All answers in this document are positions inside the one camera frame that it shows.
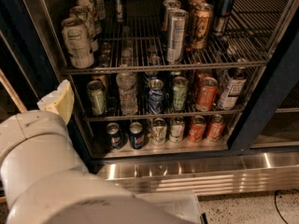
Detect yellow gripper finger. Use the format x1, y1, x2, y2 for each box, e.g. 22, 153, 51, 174
37, 79, 75, 124

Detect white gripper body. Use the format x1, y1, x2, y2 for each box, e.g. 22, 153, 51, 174
0, 110, 75, 172

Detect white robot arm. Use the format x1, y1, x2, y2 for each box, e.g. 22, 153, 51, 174
0, 80, 192, 224

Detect green can middle left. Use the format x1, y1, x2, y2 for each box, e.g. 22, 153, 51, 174
87, 80, 107, 116

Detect glass fridge door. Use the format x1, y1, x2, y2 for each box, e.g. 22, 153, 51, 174
0, 0, 85, 161

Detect left blue pepsi can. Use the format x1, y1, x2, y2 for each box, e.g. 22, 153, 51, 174
106, 122, 122, 149

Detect blue pepsi can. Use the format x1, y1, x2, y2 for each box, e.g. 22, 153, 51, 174
106, 122, 122, 149
129, 121, 144, 149

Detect right blue pepsi can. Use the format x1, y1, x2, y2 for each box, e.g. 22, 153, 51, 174
129, 121, 144, 149

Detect blue white can middle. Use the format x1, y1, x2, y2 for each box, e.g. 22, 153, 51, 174
148, 78, 164, 114

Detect left green white can bottom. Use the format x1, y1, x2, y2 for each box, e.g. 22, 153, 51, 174
151, 119, 167, 146

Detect green white can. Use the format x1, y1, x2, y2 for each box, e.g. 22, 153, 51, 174
169, 117, 185, 143
151, 119, 167, 146

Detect right green white can bottom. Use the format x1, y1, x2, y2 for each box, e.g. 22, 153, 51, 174
169, 117, 185, 143

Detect green can middle centre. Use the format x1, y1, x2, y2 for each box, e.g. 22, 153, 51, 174
172, 77, 188, 111

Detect slim silver can back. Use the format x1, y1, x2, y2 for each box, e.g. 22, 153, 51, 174
112, 0, 126, 22

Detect left orange can bottom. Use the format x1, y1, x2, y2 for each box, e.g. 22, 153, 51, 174
187, 115, 206, 143

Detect orange can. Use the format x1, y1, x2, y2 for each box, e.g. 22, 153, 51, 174
187, 115, 206, 143
206, 115, 225, 142

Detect front tall silver can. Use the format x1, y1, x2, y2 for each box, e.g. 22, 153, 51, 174
166, 9, 189, 63

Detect orange can middle shelf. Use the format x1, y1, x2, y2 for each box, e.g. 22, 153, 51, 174
195, 77, 218, 112

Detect right orange can bottom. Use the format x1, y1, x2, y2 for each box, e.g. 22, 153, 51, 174
206, 115, 225, 142

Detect front gold can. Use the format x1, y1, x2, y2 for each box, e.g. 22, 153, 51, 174
189, 3, 213, 49

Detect blue silver tall can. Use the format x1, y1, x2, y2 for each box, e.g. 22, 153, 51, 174
212, 0, 235, 36

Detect stainless fridge base panel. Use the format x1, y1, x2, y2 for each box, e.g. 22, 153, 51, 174
98, 152, 299, 196

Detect clear water bottle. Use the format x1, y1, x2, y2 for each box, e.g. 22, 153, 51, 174
116, 71, 138, 116

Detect clear plastic bin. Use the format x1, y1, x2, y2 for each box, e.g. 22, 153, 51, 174
137, 191, 208, 224

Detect dark tea bottle white label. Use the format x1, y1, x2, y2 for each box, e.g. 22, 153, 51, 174
217, 66, 247, 110

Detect middle wire shelf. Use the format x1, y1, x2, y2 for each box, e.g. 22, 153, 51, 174
71, 66, 265, 123

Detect wire shelf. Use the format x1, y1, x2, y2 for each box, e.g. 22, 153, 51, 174
71, 66, 265, 123
61, 0, 288, 76

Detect top wire shelf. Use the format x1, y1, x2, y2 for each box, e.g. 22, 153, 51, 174
61, 0, 288, 76

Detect black floor cable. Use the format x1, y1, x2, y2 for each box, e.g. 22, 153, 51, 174
273, 188, 299, 224

